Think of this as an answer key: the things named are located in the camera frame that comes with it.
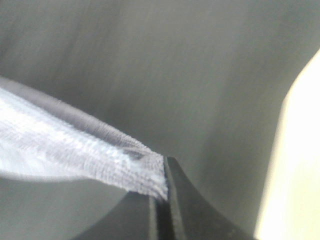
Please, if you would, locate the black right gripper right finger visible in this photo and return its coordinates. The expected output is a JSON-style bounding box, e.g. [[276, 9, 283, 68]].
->
[[164, 157, 253, 240]]

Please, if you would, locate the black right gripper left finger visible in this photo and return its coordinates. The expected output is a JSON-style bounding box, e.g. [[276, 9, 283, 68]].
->
[[74, 192, 159, 240]]

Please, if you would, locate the grey microfibre towel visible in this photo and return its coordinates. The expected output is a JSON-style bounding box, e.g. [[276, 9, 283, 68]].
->
[[0, 77, 168, 200]]

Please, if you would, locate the cream white storage basket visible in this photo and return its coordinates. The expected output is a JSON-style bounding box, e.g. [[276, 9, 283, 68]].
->
[[254, 53, 320, 240]]

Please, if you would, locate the black table mat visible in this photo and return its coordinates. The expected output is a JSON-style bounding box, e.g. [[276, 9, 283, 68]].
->
[[0, 0, 320, 236]]

